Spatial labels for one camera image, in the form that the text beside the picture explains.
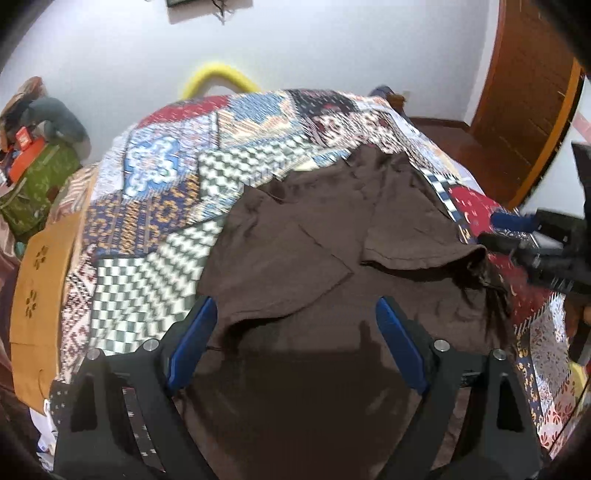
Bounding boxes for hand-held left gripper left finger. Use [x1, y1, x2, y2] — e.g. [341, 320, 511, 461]
[53, 296, 219, 480]

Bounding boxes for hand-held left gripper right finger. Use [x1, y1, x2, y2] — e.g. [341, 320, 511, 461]
[375, 296, 551, 480]

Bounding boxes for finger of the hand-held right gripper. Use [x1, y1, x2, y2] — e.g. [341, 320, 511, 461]
[477, 232, 536, 267]
[490, 209, 542, 232]

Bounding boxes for brown shirt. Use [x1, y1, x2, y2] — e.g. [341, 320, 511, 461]
[173, 144, 514, 480]

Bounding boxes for person's right hand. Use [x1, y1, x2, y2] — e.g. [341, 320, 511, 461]
[569, 299, 591, 363]

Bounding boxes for wooden door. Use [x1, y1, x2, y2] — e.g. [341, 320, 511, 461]
[468, 0, 586, 209]

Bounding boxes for patchwork patterned blanket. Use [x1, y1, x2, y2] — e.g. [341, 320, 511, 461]
[58, 88, 583, 459]

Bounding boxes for wooden lap tray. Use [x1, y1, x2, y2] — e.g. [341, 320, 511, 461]
[9, 210, 88, 412]

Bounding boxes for blue cloth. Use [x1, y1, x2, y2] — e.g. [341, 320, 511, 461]
[369, 84, 408, 112]

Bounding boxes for beige orange patterned cloth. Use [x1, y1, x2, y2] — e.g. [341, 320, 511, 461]
[48, 164, 101, 223]

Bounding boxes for green patterned bag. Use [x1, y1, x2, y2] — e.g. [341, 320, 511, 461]
[0, 142, 83, 238]

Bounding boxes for orange box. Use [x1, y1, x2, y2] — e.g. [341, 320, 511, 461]
[8, 128, 48, 184]

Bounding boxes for grey plush toy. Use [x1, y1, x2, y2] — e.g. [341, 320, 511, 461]
[27, 97, 92, 157]

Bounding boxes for yellow foam tube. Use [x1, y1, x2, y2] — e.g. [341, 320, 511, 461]
[180, 64, 260, 99]

